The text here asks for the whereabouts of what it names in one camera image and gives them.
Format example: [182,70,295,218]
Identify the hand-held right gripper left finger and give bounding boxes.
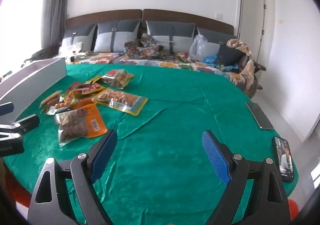
[27,129,118,225]

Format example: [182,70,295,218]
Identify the orange packet of brown snacks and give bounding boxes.
[54,104,108,147]

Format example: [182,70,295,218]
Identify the white cardboard box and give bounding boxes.
[0,57,68,122]

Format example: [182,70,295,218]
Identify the black phone with lit screen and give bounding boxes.
[274,136,295,182]

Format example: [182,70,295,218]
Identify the dark cloth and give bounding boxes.
[24,45,60,63]

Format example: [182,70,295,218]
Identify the clear plastic bag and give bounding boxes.
[189,34,208,62]

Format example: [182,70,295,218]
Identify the red snack packet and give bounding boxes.
[67,82,107,98]

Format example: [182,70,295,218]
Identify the silver phone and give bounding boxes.
[245,101,275,131]

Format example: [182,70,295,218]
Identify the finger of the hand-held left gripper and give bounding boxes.
[0,114,40,142]
[0,102,13,116]

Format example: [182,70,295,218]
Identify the colourful floral bed sheet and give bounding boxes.
[66,51,258,95]

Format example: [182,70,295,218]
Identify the thin gold snack packet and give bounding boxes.
[84,76,103,85]

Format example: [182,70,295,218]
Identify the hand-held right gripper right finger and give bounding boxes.
[201,130,292,225]

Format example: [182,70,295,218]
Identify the packet of brown sausages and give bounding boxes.
[40,91,63,108]

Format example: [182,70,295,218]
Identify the packet of orange sausages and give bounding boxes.
[54,97,78,110]

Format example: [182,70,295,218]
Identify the blue cloth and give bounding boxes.
[202,54,240,73]

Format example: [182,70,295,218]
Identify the grey two-tone strapped pillow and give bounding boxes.
[61,24,97,53]
[146,20,196,56]
[94,19,142,53]
[197,27,237,52]

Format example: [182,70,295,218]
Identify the white door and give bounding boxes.
[239,0,273,40]

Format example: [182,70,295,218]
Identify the white paper bag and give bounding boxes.
[60,42,83,57]

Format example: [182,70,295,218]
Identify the red stool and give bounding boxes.
[5,170,30,208]
[287,199,299,223]

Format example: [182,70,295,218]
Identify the dark brown chair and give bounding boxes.
[240,55,267,90]

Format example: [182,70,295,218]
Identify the dark floral clothes pile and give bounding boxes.
[124,33,164,60]

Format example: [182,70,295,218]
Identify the yellow packet with clear window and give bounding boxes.
[91,87,148,116]

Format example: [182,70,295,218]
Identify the green patterned satin cloth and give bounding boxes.
[2,64,299,225]

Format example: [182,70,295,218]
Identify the beige patterned blanket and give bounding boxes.
[226,39,258,90]

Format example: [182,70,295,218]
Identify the clear packet with red label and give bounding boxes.
[101,69,135,90]

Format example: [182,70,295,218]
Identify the black bag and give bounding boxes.
[215,45,245,68]

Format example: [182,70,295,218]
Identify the grey curtain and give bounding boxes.
[41,0,79,50]

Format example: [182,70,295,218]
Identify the brown wooden headboard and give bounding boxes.
[65,9,235,40]

